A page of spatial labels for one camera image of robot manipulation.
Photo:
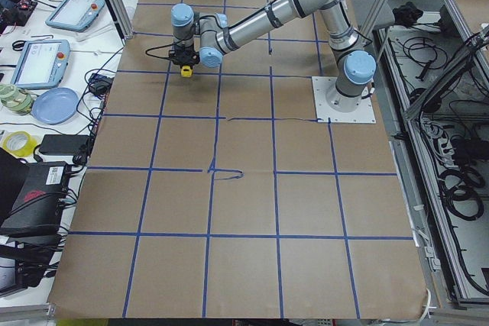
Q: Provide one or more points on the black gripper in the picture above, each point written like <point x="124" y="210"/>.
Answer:
<point x="188" y="57"/>

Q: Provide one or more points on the yellow toy beetle car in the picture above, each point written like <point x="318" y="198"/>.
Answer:
<point x="186" y="71"/>

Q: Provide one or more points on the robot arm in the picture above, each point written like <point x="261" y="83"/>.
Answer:
<point x="207" y="38"/>

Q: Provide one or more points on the far blue teach pendant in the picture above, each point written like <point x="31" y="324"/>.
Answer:
<point x="75" y="15"/>

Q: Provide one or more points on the blue teach pendant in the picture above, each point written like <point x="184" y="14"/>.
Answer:
<point x="75" y="15"/>
<point x="42" y="64"/>

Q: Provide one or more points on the light blue plate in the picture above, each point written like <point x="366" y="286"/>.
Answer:
<point x="55" y="106"/>

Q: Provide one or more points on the near blue teach pendant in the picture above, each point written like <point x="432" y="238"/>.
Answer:
<point x="42" y="64"/>

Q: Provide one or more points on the black power adapter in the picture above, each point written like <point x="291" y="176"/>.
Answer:
<point x="62" y="144"/>

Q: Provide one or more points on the green tape rolls stack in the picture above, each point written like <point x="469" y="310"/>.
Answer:
<point x="19" y="101"/>

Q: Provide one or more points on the yellow tape roll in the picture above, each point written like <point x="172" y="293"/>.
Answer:
<point x="20" y="144"/>

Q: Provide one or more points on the grey chair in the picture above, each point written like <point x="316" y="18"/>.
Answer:
<point x="372" y="15"/>

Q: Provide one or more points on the black computer box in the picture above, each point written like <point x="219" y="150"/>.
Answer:
<point x="31" y="195"/>

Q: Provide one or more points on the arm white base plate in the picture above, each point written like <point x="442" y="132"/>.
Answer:
<point x="332" y="107"/>

